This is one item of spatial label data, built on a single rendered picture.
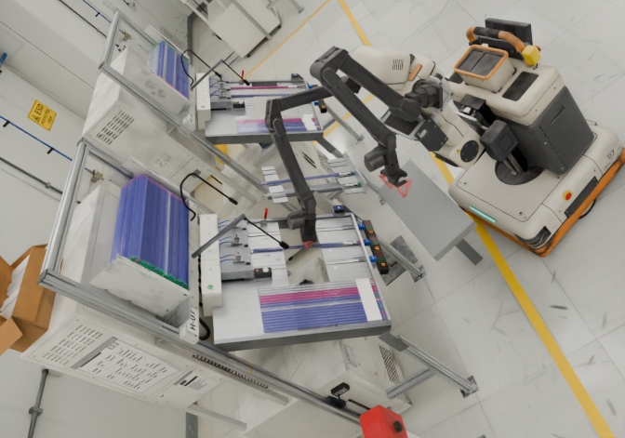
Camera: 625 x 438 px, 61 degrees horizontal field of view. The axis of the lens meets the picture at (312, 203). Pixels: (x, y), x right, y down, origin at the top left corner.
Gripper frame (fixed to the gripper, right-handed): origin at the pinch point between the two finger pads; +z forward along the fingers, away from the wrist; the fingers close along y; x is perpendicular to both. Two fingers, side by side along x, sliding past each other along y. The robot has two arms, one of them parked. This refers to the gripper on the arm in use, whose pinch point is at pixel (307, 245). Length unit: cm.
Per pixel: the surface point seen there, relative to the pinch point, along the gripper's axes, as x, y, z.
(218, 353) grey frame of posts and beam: -43, 52, 2
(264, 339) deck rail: -25, 49, 0
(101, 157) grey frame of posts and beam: -87, -20, -40
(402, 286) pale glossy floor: 65, -22, 62
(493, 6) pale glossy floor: 171, -197, -42
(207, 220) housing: -45.1, -13.9, -6.8
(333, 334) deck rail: 2.9, 48.8, 1.5
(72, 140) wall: -162, -237, 93
